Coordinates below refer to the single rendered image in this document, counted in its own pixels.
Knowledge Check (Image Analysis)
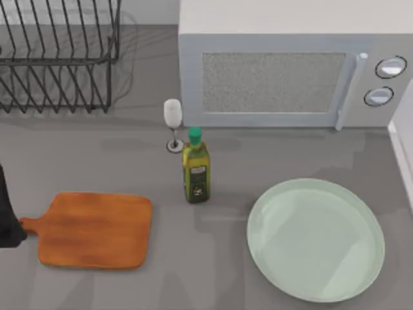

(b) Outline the green olive oil bottle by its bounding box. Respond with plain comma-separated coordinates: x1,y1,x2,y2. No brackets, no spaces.
182,127,211,205

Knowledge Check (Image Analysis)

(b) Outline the clear wine glass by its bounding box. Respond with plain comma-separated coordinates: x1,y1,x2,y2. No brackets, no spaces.
163,98,184,153

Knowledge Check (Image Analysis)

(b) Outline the microwave door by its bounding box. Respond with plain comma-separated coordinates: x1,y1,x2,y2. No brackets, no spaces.
179,33,369,131

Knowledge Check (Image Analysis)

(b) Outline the wooden cutting board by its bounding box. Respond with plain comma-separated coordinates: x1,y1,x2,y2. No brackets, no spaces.
19,191,153,271

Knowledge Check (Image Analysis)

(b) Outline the pale green plate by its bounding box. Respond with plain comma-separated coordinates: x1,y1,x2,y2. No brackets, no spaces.
246,178,386,304

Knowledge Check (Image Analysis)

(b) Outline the small microwave knob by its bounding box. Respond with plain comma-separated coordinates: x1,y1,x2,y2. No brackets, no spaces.
363,86,394,107

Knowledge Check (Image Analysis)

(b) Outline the pale microwave oven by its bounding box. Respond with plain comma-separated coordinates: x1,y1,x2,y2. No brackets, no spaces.
177,0,413,132

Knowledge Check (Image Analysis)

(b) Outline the large microwave knob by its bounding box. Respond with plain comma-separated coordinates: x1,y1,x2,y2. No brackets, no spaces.
374,55,408,79

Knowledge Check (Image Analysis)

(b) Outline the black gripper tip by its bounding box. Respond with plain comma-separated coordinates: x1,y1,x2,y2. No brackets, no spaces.
0,165,28,249

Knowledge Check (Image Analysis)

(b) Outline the microwave door handle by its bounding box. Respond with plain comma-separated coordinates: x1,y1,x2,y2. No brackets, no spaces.
334,52,368,132

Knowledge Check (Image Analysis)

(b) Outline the black wire dish rack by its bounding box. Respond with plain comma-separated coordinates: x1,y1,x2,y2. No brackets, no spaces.
0,0,123,114

